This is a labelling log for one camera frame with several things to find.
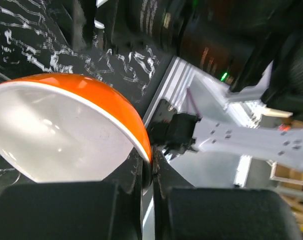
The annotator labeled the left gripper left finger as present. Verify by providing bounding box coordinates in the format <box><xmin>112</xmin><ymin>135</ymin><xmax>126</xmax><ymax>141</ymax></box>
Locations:
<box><xmin>0</xmin><ymin>150</ymin><xmax>143</xmax><ymax>240</ymax></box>

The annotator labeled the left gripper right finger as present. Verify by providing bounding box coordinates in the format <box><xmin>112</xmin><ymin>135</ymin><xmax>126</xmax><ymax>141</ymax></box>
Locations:
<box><xmin>152</xmin><ymin>148</ymin><xmax>303</xmax><ymax>240</ymax></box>

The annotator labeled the orange white bowl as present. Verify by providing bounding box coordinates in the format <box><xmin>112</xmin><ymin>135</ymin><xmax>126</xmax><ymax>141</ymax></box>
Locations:
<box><xmin>0</xmin><ymin>73</ymin><xmax>152</xmax><ymax>183</ymax></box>

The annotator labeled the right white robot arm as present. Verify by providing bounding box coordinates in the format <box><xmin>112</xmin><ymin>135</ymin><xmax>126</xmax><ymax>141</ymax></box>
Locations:
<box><xmin>142</xmin><ymin>0</ymin><xmax>303</xmax><ymax>171</ymax></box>

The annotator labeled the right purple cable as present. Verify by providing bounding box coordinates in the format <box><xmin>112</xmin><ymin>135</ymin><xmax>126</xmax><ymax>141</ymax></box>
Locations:
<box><xmin>185</xmin><ymin>87</ymin><xmax>202</xmax><ymax>118</ymax></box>

